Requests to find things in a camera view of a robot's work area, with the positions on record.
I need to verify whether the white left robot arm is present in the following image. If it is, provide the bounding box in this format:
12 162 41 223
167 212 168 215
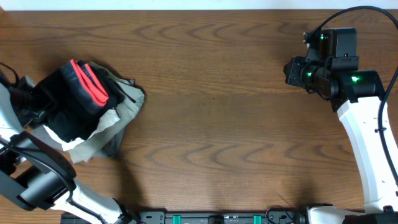
1 85 140 223

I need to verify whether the grey folded garment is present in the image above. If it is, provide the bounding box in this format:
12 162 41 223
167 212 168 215
96 128 125 158

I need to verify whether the black leggings red waistband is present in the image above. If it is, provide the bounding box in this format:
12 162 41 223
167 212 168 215
60 59 123 116

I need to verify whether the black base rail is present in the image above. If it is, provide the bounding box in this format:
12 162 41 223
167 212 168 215
60 210 312 224

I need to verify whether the black folded garment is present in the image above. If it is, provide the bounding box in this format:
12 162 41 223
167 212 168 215
35 68 112 142

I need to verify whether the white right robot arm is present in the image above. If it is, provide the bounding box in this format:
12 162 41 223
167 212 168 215
284 57 397 223

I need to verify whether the white folded garment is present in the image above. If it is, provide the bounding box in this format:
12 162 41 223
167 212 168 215
44 125 84 151

